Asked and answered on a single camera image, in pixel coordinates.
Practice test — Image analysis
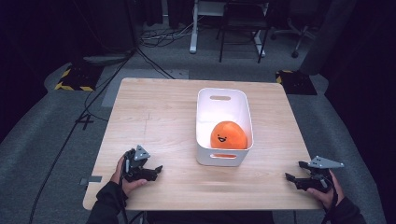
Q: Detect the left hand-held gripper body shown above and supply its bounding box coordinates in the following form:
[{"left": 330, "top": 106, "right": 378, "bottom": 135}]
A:
[{"left": 122, "top": 144, "right": 152, "bottom": 184}]

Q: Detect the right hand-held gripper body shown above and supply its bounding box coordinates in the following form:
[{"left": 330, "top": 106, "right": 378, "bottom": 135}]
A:
[{"left": 295, "top": 155, "right": 346, "bottom": 193}]

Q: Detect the orange smiling plush toy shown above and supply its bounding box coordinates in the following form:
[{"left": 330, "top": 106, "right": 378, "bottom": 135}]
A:
[{"left": 209, "top": 119, "right": 249, "bottom": 159}]

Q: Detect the white plastic bin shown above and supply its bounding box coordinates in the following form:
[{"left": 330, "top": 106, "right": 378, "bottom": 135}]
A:
[{"left": 194, "top": 87, "right": 255, "bottom": 168}]

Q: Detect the person's left hand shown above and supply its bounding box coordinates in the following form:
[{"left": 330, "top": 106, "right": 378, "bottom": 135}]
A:
[{"left": 109, "top": 153, "right": 149, "bottom": 198}]

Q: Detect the person's right hand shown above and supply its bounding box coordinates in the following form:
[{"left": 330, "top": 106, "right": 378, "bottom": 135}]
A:
[{"left": 305, "top": 170, "right": 346, "bottom": 212}]

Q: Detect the grey tape strip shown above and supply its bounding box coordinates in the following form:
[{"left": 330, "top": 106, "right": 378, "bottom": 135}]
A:
[{"left": 79, "top": 175, "right": 104, "bottom": 187}]

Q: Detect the person's lap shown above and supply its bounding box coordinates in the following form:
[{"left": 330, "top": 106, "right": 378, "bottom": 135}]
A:
[{"left": 145, "top": 210, "right": 276, "bottom": 224}]

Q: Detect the black yellow striped stand base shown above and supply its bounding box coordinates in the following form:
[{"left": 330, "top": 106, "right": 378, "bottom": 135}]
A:
[
  {"left": 54, "top": 63, "right": 105, "bottom": 92},
  {"left": 275, "top": 69, "right": 318, "bottom": 96}
]

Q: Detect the office swivel chair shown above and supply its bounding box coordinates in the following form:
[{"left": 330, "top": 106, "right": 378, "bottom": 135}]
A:
[{"left": 269, "top": 13, "right": 322, "bottom": 60}]

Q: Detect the grey curtain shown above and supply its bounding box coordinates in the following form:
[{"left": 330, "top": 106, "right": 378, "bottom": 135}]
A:
[{"left": 299, "top": 0, "right": 358, "bottom": 76}]

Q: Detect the black chair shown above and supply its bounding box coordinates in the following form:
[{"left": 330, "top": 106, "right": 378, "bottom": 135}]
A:
[{"left": 216, "top": 0, "right": 271, "bottom": 64}]

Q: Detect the right hand-held gripper cable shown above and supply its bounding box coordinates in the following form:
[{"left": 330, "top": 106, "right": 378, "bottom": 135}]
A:
[{"left": 320, "top": 174, "right": 340, "bottom": 224}]

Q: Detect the hand-held gripper cable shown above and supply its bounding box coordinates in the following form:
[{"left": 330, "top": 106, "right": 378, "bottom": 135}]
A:
[
  {"left": 320, "top": 174, "right": 340, "bottom": 224},
  {"left": 120, "top": 157, "right": 132, "bottom": 224}
]

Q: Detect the left hand-held gripper cable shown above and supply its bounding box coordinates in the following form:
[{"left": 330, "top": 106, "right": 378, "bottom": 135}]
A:
[{"left": 120, "top": 157, "right": 132, "bottom": 224}]

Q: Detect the long black floor cable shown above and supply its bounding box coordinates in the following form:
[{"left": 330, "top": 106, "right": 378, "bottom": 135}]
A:
[{"left": 28, "top": 46, "right": 139, "bottom": 224}]

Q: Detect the bundle of floor cables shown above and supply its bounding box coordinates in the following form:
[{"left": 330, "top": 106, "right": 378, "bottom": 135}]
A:
[{"left": 139, "top": 18, "right": 200, "bottom": 49}]

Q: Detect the white desk frame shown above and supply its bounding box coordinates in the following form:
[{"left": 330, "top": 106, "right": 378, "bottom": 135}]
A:
[{"left": 189, "top": 0, "right": 269, "bottom": 58}]

